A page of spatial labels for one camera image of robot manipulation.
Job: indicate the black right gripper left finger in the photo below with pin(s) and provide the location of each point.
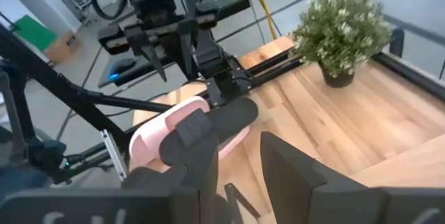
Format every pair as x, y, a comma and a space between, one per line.
194, 161

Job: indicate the black rig frame post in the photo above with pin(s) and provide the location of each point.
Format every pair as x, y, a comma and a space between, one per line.
52, 78

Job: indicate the black table edge rail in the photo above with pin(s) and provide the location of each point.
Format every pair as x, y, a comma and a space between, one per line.
417, 76

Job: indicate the potted artificial green plant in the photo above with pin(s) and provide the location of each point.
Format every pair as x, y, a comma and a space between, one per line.
340, 32

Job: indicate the cardboard box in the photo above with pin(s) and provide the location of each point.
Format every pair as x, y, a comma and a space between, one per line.
60, 48

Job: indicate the green board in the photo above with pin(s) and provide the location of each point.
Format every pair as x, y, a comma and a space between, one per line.
34, 32

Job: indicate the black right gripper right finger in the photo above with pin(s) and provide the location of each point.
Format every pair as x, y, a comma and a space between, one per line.
288, 182

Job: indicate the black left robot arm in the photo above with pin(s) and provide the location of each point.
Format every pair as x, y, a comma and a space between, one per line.
215, 60

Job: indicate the black computer mouse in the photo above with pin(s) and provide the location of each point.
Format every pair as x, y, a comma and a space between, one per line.
123, 64

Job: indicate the pink slide sandal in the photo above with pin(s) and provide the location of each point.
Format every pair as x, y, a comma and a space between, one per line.
153, 133

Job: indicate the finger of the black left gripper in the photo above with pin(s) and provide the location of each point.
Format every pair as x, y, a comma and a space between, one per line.
188, 43
147, 48

